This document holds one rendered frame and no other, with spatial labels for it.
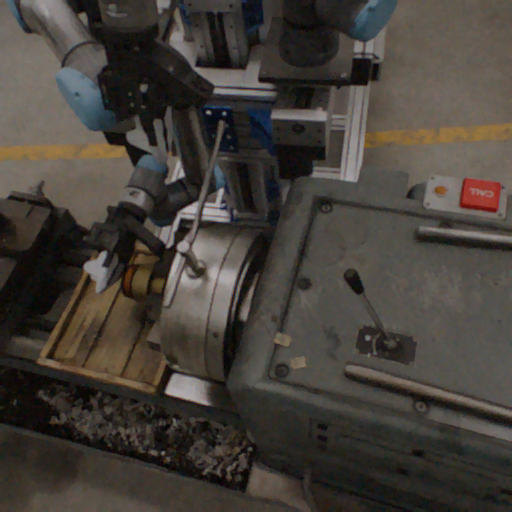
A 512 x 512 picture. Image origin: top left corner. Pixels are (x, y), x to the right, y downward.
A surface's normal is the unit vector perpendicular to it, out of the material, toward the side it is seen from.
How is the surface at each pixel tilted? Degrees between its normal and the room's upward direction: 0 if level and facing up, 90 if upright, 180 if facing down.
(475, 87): 0
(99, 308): 0
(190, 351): 64
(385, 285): 0
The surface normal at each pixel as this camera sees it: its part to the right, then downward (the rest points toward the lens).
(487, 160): -0.09, -0.49
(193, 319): -0.24, 0.15
